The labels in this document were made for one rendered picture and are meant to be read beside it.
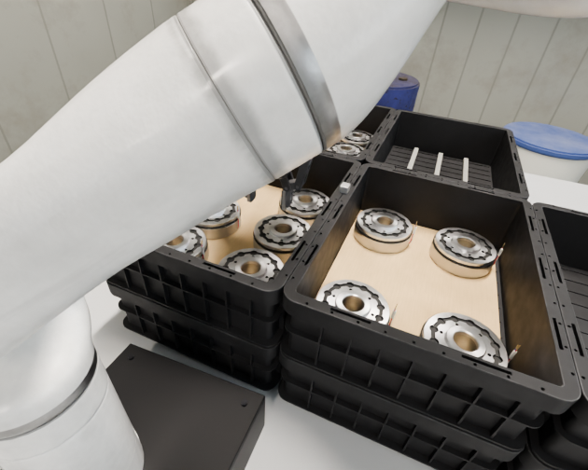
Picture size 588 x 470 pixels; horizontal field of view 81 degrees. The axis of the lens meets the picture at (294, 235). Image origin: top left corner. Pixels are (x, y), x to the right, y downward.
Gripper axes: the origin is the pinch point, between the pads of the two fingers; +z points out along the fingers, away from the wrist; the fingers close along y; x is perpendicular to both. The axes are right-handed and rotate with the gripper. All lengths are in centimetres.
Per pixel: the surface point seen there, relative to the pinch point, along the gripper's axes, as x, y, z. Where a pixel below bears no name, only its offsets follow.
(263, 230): -1.8, 0.0, 5.9
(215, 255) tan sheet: -7.5, -6.5, 9.0
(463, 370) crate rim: -22.4, 29.6, 0.0
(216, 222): -2.9, -8.6, 5.9
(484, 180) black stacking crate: 45, 41, 10
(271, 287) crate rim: -20.0, 8.5, -1.0
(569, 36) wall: 215, 95, -9
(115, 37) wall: 148, -161, 9
